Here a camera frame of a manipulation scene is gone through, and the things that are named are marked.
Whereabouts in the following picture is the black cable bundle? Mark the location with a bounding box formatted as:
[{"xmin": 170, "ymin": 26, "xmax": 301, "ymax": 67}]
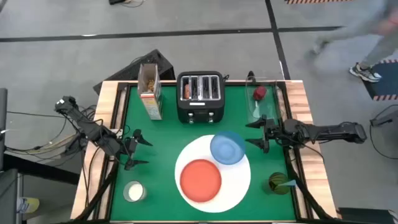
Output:
[{"xmin": 6, "ymin": 105, "xmax": 98, "ymax": 156}]

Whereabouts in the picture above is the white round woven placemat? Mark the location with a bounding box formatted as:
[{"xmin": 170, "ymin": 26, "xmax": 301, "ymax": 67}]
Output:
[{"xmin": 174, "ymin": 134, "xmax": 252, "ymax": 214}]

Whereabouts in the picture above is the glass of milk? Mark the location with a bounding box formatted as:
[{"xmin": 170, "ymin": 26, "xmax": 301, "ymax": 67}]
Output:
[{"xmin": 123, "ymin": 180, "xmax": 147, "ymax": 203}]

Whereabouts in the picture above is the blue bowl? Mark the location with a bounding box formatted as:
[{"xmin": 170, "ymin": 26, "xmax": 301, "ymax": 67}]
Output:
[{"xmin": 210, "ymin": 130, "xmax": 246, "ymax": 166}]

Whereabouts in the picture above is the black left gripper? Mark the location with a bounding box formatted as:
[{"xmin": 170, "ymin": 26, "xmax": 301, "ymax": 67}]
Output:
[{"xmin": 123, "ymin": 129, "xmax": 154, "ymax": 170}]

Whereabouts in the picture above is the black metal table frame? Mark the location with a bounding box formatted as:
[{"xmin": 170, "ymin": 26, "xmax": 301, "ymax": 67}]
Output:
[{"xmin": 74, "ymin": 81, "xmax": 336, "ymax": 224}]

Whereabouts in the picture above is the black four-slot toaster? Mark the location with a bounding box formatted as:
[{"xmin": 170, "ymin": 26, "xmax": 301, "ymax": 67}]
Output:
[{"xmin": 176, "ymin": 70, "xmax": 226, "ymax": 124}]

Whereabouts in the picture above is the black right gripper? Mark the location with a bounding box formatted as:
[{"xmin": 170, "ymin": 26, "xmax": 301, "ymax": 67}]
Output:
[{"xmin": 245, "ymin": 114, "xmax": 284, "ymax": 154}]

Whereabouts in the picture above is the yellow white canister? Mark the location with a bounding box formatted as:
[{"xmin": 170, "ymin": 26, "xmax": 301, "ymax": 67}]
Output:
[{"xmin": 17, "ymin": 197, "xmax": 40, "ymax": 214}]

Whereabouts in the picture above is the person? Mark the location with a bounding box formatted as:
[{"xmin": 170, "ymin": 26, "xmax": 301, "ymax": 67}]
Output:
[{"xmin": 310, "ymin": 0, "xmax": 398, "ymax": 83}]

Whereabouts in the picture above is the blue hazard-edged floor mat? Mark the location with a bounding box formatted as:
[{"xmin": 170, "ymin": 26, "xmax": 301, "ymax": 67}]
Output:
[{"xmin": 362, "ymin": 58, "xmax": 398, "ymax": 101}]

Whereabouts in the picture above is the orange plate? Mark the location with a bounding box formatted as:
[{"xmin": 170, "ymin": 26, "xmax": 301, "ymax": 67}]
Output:
[{"xmin": 180, "ymin": 159, "xmax": 223, "ymax": 203}]

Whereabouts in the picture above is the black perforated case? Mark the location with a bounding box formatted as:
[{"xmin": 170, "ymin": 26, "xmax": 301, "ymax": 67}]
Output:
[{"xmin": 93, "ymin": 49, "xmax": 176, "ymax": 94}]

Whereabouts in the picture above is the black floor box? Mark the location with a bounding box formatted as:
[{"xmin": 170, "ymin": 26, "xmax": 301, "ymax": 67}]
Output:
[{"xmin": 338, "ymin": 207, "xmax": 398, "ymax": 224}]

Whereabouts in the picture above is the orange black hazard strip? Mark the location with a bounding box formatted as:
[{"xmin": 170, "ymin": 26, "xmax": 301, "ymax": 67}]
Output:
[{"xmin": 284, "ymin": 0, "xmax": 354, "ymax": 4}]

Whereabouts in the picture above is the green striped cup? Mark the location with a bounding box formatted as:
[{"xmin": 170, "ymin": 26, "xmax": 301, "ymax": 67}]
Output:
[{"xmin": 264, "ymin": 172, "xmax": 292, "ymax": 196}]

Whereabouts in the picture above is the clear plastic container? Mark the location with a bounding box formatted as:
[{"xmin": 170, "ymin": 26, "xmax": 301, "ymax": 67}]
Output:
[{"xmin": 244, "ymin": 74, "xmax": 280, "ymax": 125}]

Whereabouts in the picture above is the red toy strawberry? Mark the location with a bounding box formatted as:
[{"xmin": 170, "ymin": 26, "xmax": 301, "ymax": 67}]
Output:
[{"xmin": 252, "ymin": 86, "xmax": 267, "ymax": 101}]

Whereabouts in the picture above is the panda cereal box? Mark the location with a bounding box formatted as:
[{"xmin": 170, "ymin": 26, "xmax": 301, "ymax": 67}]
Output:
[{"xmin": 137, "ymin": 63, "xmax": 164, "ymax": 121}]

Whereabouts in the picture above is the green felt table mat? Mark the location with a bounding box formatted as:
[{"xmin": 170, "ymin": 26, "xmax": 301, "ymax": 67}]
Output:
[{"xmin": 110, "ymin": 85, "xmax": 296, "ymax": 222}]

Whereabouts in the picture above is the grey post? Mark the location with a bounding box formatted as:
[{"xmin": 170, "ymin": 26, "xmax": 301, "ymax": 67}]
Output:
[{"xmin": 0, "ymin": 88, "xmax": 8, "ymax": 170}]

